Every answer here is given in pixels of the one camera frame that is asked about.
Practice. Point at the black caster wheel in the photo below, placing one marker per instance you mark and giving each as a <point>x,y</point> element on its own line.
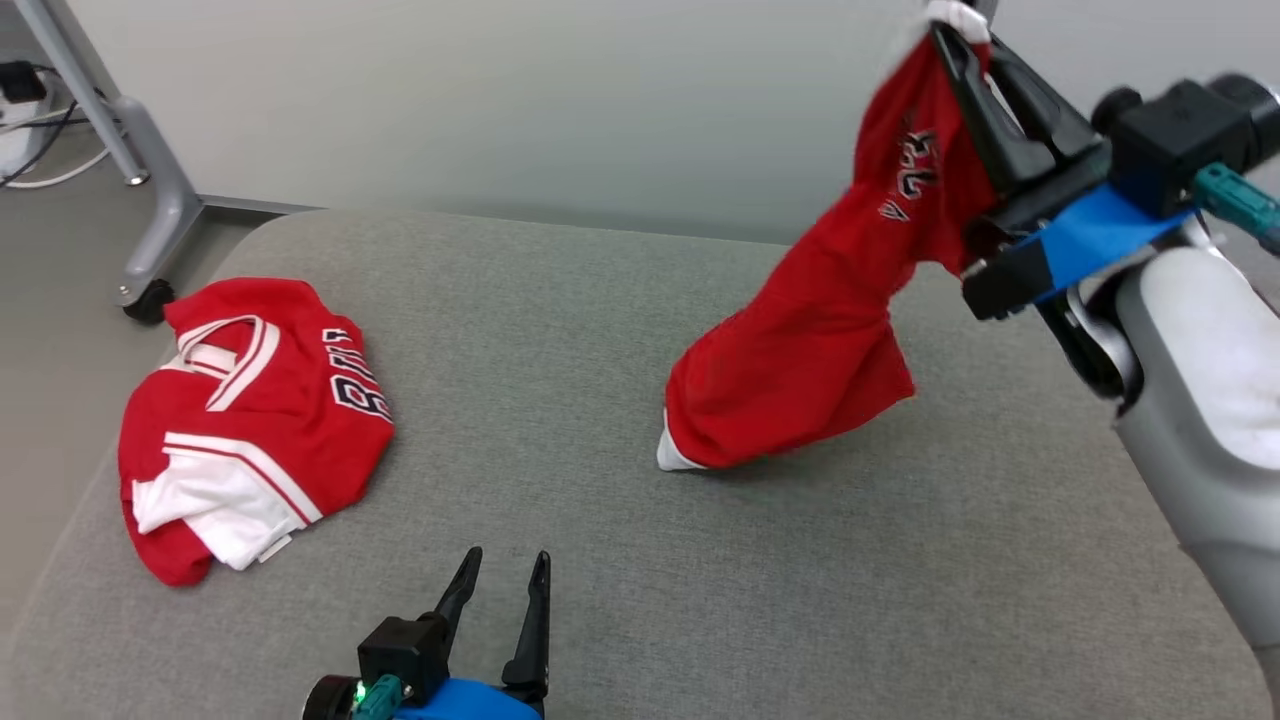
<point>148,303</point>

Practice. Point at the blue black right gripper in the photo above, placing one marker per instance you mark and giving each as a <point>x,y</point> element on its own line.
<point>1090,235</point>

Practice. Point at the small white power strip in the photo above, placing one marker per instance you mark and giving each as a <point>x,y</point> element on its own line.
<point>18,135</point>

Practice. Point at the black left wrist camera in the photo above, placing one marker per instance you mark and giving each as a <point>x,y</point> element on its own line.
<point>400,650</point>

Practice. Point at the red jersey with white sleeves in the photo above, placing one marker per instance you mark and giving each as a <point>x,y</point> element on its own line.
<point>290,400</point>
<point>800,350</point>

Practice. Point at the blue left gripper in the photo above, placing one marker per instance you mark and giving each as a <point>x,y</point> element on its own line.
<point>470,702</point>

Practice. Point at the grey metal table leg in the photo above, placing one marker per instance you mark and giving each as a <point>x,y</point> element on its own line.
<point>150,150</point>

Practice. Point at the black power adapter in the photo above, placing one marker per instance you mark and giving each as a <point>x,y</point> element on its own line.
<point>20,80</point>

